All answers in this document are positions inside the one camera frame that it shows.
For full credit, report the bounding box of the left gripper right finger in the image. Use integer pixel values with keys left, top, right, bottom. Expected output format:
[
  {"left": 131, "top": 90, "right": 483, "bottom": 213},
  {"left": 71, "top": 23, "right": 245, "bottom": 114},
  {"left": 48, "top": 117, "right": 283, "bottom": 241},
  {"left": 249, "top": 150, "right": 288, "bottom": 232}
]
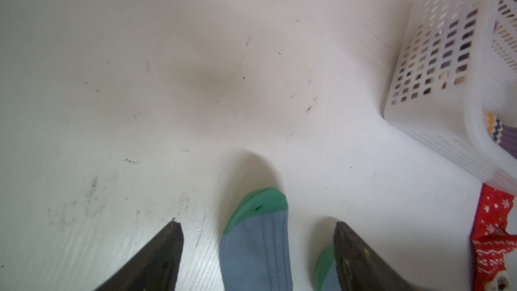
[{"left": 333, "top": 221, "right": 424, "bottom": 291}]

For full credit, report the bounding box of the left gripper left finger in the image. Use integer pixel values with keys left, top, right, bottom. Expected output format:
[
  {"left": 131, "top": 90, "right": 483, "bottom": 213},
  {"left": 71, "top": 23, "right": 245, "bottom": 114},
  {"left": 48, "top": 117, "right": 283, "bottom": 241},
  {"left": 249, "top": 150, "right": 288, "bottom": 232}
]
[{"left": 97, "top": 220, "right": 184, "bottom": 290}]

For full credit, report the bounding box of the blue orange striped sock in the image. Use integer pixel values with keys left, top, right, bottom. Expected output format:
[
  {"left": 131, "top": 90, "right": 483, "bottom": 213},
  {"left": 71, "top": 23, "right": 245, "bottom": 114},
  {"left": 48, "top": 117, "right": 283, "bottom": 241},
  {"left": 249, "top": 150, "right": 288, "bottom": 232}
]
[{"left": 219, "top": 187, "right": 293, "bottom": 290}]

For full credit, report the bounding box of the beige purple striped sock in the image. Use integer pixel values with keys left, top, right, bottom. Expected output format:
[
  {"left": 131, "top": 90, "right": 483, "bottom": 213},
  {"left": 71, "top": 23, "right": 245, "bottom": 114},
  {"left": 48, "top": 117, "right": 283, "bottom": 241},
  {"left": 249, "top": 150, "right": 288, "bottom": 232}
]
[{"left": 483, "top": 110, "right": 517, "bottom": 158}]

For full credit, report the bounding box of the red bear sock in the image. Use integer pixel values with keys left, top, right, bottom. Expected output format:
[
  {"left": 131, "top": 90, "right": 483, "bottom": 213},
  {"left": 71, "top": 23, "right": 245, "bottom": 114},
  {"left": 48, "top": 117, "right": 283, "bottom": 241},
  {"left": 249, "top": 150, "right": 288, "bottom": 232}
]
[{"left": 471, "top": 185, "right": 516, "bottom": 290}]

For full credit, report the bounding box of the blue green toe sock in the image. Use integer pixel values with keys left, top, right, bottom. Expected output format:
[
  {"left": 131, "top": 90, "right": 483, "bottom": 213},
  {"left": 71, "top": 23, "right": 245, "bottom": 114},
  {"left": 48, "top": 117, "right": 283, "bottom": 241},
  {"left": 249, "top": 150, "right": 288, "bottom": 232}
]
[{"left": 315, "top": 245, "right": 341, "bottom": 291}]

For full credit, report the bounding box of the white plastic basket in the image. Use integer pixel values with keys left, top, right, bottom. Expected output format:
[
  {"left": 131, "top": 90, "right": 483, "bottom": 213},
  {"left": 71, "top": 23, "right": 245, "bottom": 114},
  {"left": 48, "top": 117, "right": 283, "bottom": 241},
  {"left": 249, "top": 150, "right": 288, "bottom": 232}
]
[{"left": 383, "top": 0, "right": 516, "bottom": 194}]

